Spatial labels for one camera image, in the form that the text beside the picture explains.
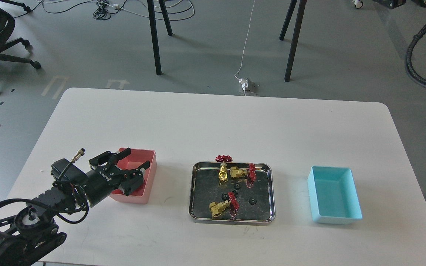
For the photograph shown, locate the blue plastic box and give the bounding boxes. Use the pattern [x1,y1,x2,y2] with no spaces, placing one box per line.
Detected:
[307,166,362,225]

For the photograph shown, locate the black table leg left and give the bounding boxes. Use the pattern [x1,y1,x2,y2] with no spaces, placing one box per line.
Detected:
[147,0,173,75]

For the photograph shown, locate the pink plastic box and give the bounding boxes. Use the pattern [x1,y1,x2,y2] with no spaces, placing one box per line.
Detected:
[109,148,157,204]

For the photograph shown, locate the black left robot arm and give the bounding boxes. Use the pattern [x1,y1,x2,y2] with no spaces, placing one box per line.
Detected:
[0,148,151,266]

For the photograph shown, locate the brass valve upright red handwheel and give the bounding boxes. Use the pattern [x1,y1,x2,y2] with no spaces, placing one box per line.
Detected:
[215,155,232,183]

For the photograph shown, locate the white power adapter on floor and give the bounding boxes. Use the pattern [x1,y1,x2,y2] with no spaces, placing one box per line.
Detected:
[239,78,256,95]

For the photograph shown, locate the white cable on floor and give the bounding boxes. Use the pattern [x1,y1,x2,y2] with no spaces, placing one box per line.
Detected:
[234,0,256,80]

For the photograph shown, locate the tangled cables on floor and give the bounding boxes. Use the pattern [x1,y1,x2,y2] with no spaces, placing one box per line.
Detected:
[37,0,195,21]

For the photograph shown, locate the brass valve red handwheel top right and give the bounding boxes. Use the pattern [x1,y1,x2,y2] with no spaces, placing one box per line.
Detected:
[230,163,257,183]

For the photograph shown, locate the shiny metal tray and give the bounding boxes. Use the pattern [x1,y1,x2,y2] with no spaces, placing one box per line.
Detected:
[188,162,275,225]

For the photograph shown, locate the brass valve red handwheel bottom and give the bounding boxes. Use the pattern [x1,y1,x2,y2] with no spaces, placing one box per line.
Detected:
[209,191,239,219]

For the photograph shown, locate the black table leg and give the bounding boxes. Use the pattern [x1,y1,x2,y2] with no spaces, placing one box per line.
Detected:
[279,0,307,82]
[147,0,173,75]

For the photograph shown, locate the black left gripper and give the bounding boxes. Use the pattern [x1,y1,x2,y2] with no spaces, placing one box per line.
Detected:
[84,150,151,207]

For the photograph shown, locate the black table leg right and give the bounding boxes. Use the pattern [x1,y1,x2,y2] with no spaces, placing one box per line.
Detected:
[279,0,307,82]

